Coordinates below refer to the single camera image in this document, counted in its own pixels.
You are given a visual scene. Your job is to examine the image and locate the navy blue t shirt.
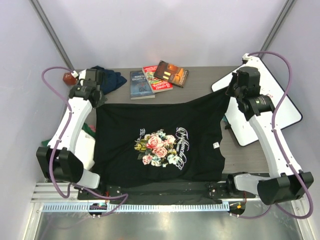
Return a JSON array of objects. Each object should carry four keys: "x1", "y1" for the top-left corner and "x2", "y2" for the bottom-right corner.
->
[{"x1": 91, "y1": 65, "x2": 127, "y2": 95}]

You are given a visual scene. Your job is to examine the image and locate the blue 1984 paperback book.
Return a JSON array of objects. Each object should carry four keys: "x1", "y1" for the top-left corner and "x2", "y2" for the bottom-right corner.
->
[{"x1": 130, "y1": 70, "x2": 155, "y2": 100}]

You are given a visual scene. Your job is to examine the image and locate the white folded t shirt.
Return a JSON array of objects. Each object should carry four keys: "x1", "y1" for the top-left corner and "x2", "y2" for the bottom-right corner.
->
[{"x1": 75, "y1": 130, "x2": 96, "y2": 170}]

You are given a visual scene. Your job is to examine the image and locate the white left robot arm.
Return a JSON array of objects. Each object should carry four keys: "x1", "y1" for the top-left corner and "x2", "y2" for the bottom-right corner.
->
[{"x1": 36, "y1": 68, "x2": 107, "y2": 200}]

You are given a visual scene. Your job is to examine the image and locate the green t shirt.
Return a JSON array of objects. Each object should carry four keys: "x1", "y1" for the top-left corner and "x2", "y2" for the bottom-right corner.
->
[{"x1": 41, "y1": 123, "x2": 96, "y2": 147}]

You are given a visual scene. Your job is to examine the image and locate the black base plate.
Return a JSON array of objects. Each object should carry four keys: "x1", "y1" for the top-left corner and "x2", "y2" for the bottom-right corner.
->
[{"x1": 94, "y1": 173, "x2": 258, "y2": 205}]

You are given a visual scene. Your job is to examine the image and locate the white perforated cable rail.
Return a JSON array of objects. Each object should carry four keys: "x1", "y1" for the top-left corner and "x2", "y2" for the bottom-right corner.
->
[{"x1": 42, "y1": 202, "x2": 230, "y2": 213}]

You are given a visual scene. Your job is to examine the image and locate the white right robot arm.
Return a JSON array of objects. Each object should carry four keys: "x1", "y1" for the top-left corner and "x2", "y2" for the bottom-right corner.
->
[{"x1": 225, "y1": 66, "x2": 314, "y2": 206}]

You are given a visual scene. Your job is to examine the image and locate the black t shirt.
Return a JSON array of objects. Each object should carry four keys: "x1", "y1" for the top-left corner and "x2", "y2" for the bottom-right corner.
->
[{"x1": 92, "y1": 90, "x2": 230, "y2": 188}]

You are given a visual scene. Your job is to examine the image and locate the dark cover paperback book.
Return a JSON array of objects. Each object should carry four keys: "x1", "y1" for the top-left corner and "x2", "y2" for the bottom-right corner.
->
[{"x1": 153, "y1": 60, "x2": 189, "y2": 88}]

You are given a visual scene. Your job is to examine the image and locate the small red cube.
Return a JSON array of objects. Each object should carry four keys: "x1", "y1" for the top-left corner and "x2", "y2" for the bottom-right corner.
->
[{"x1": 62, "y1": 72, "x2": 77, "y2": 86}]

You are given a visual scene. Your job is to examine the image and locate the white dry-erase board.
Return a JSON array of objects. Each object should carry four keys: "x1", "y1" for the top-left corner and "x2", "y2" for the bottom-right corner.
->
[{"x1": 211, "y1": 56, "x2": 303, "y2": 147}]

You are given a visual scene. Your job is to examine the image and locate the red cover book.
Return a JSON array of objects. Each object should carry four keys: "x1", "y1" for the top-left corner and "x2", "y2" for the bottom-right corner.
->
[{"x1": 142, "y1": 65, "x2": 173, "y2": 94}]

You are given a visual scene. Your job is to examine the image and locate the pink t shirt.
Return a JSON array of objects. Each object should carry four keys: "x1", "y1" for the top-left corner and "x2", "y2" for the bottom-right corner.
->
[{"x1": 90, "y1": 125, "x2": 96, "y2": 132}]

